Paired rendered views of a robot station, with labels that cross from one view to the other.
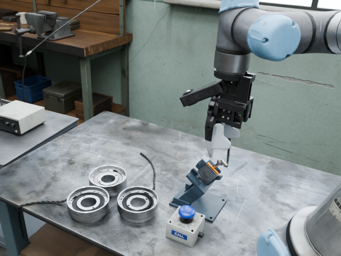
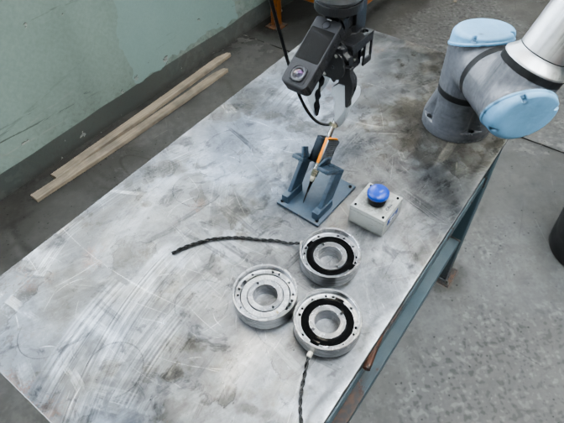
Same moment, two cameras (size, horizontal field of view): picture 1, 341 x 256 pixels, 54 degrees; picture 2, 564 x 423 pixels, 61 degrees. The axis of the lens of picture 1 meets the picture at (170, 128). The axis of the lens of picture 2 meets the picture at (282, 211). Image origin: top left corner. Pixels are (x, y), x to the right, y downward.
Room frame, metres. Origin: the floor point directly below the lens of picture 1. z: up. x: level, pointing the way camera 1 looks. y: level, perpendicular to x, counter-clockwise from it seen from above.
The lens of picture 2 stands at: (0.65, 0.56, 1.51)
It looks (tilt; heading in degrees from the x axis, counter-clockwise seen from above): 49 degrees down; 282
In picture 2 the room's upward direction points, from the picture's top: 3 degrees counter-clockwise
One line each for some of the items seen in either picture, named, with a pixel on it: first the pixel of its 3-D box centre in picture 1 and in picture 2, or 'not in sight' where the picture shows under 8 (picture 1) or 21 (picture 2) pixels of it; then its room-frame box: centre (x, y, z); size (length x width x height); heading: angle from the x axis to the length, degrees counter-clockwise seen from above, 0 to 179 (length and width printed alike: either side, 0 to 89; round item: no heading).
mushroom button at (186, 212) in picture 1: (186, 217); (377, 199); (0.61, -0.05, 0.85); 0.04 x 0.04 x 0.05
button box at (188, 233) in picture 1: (187, 226); (377, 206); (0.60, -0.05, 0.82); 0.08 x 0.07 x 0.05; 64
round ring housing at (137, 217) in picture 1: (137, 204); (330, 258); (0.68, 0.07, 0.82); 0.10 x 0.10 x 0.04
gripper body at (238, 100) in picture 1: (230, 97); (339, 33); (0.70, -0.13, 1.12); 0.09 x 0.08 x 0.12; 62
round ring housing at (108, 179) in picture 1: (108, 181); (265, 297); (0.77, 0.17, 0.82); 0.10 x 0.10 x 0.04
